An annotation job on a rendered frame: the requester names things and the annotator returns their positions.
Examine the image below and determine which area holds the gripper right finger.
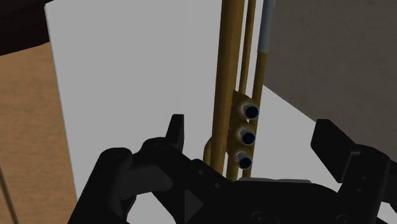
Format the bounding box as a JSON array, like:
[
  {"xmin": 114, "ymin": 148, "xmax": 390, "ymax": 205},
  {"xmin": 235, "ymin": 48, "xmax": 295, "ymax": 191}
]
[{"xmin": 310, "ymin": 118, "xmax": 397, "ymax": 224}]

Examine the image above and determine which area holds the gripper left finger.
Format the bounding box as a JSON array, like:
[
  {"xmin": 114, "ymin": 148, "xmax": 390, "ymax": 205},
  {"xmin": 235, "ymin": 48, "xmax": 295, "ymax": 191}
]
[{"xmin": 67, "ymin": 113, "xmax": 234, "ymax": 224}]

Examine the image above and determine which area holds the brass trumpet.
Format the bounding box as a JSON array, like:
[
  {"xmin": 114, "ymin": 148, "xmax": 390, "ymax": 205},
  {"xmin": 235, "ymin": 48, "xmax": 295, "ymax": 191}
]
[{"xmin": 203, "ymin": 0, "xmax": 276, "ymax": 183}]

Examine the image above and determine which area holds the dark robot stand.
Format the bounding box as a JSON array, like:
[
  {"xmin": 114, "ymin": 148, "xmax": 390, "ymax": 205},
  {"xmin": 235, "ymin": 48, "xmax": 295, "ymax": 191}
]
[{"xmin": 0, "ymin": 0, "xmax": 54, "ymax": 57}]

